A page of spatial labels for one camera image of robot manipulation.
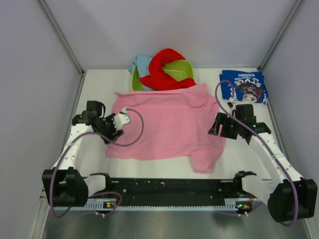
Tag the right aluminium corner post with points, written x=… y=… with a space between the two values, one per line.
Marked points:
x=281 y=33

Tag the green plastic basin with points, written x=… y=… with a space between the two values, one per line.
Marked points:
x=178 y=69

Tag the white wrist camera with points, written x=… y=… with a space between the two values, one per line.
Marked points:
x=231 y=103
x=121 y=119

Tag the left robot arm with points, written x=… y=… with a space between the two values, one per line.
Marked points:
x=64 y=184

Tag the left aluminium corner post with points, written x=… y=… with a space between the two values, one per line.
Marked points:
x=60 y=35

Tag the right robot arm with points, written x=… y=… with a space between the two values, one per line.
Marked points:
x=289 y=196

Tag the folded blue printed t shirt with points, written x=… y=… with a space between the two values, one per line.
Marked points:
x=248 y=86

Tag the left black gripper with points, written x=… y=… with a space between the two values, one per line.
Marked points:
x=110 y=119

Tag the grey slotted cable duct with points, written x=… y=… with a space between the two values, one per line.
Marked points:
x=99 y=206

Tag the aluminium corner post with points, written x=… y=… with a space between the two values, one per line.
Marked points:
x=281 y=33
x=60 y=35

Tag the pink t shirt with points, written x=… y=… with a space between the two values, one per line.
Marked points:
x=169 y=124

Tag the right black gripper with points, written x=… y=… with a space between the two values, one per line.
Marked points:
x=221 y=119

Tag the red t shirt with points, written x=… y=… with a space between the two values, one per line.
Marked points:
x=158 y=80

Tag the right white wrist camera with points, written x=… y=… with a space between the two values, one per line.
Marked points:
x=231 y=103

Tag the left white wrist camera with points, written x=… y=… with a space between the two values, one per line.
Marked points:
x=121 y=119

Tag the light blue t shirt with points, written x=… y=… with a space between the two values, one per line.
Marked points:
x=138 y=69

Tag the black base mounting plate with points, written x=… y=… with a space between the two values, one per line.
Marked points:
x=172 y=192

